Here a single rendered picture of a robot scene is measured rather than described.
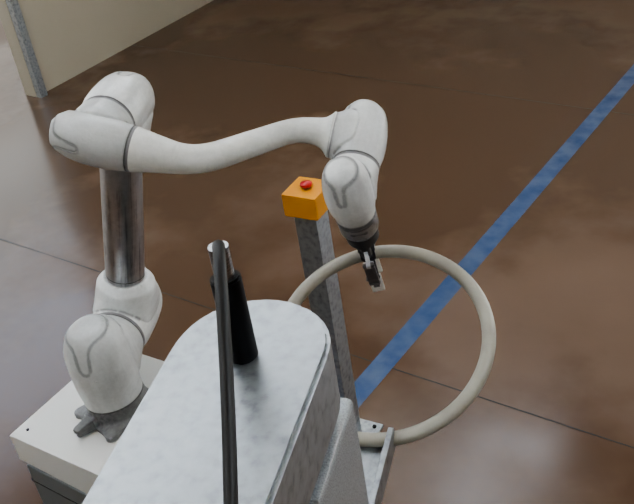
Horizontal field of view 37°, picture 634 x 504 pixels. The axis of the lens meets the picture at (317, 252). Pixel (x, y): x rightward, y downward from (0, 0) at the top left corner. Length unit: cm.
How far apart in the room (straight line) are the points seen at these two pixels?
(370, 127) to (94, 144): 58
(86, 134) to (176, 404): 94
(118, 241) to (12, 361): 213
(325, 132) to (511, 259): 246
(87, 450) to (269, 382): 128
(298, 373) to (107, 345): 117
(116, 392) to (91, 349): 13
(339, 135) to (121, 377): 82
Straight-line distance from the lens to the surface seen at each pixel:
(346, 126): 202
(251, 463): 110
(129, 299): 243
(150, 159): 200
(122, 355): 235
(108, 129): 202
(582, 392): 370
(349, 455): 138
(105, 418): 243
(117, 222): 231
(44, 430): 255
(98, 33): 750
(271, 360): 123
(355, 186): 190
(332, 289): 309
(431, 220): 470
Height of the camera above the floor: 249
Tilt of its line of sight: 33 degrees down
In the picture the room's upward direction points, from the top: 9 degrees counter-clockwise
